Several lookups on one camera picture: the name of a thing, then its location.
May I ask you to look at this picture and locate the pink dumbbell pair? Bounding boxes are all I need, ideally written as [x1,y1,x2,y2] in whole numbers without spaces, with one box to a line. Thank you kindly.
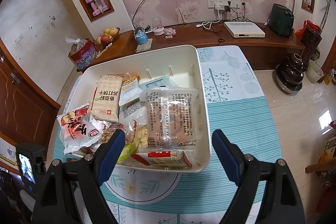
[85,0,110,17]

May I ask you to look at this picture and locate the teal striped table runner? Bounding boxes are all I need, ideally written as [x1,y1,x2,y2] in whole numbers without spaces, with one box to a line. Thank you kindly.
[52,94,283,215]

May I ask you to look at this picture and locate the green pineapple cake packet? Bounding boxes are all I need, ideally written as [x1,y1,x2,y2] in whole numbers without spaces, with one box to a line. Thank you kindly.
[117,139,140,162]

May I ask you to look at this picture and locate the silver white snack bag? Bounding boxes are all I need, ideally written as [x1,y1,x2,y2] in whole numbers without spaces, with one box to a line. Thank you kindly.
[57,103,101,155]

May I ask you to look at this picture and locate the black camera with screen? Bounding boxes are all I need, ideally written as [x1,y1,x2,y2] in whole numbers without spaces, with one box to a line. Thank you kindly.
[15,143,46,193]

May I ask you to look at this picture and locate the brown wooden door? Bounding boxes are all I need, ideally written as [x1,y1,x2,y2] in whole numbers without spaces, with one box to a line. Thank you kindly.
[1,42,60,148]

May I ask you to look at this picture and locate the round nut cake packet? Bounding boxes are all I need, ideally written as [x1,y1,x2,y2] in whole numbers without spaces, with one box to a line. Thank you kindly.
[100,123,125,144]

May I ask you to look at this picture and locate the beige wafer bar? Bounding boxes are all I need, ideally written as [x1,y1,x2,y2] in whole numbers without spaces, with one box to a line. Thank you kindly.
[91,75,122,123]

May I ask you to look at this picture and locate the floral tablecloth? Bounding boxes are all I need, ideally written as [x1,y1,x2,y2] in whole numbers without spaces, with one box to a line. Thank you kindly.
[65,45,266,224]

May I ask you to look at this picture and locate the clear bag printed wafers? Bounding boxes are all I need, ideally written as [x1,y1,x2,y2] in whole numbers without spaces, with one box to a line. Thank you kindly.
[139,86,199,148]

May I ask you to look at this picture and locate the blue teapot ornament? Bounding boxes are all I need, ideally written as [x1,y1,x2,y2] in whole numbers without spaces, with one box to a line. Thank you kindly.
[134,27,148,45]

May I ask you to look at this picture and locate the orange white oats bar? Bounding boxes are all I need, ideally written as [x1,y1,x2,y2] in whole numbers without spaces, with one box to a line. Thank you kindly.
[119,76,142,107]

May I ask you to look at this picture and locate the fruit bowl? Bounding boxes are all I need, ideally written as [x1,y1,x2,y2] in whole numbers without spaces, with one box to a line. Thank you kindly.
[94,27,120,46]

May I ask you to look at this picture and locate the clear pack yellow puffs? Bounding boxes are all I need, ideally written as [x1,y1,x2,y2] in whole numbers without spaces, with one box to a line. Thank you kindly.
[127,119,148,148]

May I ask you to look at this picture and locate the white set-top box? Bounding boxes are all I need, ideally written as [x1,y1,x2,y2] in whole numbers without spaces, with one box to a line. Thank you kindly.
[224,22,265,38]

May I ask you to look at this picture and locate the red striped Lipo packet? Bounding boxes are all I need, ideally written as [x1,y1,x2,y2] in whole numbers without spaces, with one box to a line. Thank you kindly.
[131,150,193,168]

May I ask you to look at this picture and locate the white bucket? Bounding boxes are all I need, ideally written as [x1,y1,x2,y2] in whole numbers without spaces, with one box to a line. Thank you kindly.
[306,60,324,84]

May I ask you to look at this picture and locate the white plastic storage bin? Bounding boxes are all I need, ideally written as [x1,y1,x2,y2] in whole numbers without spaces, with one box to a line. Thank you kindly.
[68,45,211,173]

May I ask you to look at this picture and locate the wall power outlet strip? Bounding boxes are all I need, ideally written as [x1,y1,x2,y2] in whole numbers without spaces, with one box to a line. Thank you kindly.
[207,0,243,10]

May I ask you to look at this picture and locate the wooden tv cabinet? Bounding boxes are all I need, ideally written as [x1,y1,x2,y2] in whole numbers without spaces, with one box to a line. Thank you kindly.
[77,21,306,72]

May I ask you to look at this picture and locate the bread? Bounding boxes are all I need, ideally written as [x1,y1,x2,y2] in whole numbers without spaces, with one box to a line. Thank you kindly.
[139,76,173,90]

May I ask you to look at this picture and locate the pink ornament on cabinet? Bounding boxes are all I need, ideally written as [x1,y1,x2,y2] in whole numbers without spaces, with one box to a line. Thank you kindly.
[152,18,176,39]

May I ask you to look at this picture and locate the large white biscuit package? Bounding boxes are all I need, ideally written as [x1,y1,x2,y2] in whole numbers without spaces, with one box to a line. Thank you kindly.
[120,100,146,119]

